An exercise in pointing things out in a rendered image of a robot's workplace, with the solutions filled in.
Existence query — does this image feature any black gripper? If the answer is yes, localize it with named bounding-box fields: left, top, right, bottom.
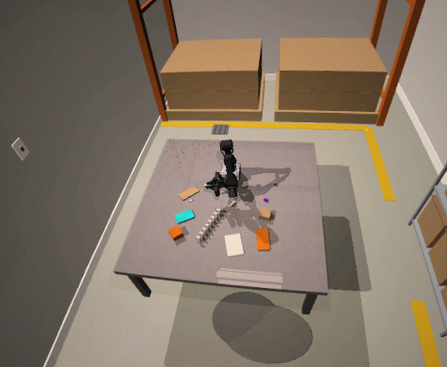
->
left=205, top=177, right=226, bottom=197

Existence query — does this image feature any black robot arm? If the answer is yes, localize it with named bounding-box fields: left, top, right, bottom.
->
left=215, top=139, right=238, bottom=198

